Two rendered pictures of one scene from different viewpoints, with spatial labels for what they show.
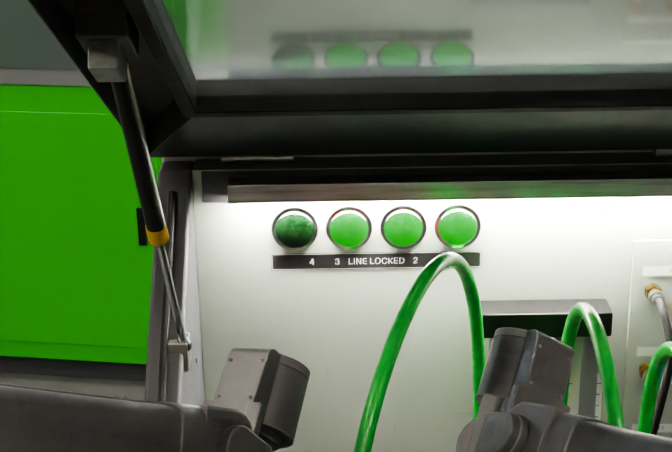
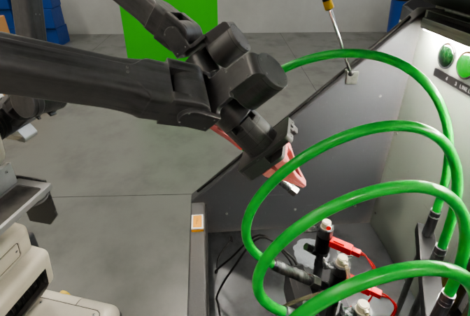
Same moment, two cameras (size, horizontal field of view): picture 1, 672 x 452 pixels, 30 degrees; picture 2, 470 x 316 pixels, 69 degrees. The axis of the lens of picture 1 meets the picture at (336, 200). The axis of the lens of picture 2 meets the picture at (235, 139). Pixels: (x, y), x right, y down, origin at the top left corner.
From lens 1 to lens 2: 1.05 m
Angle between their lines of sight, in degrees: 76
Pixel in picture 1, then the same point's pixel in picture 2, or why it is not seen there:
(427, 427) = not seen: hidden behind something
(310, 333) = (433, 117)
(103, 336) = not seen: outside the picture
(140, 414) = not seen: outside the picture
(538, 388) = (226, 76)
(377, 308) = (461, 121)
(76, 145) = not seen: outside the picture
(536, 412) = (178, 63)
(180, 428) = (151, 10)
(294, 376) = (226, 37)
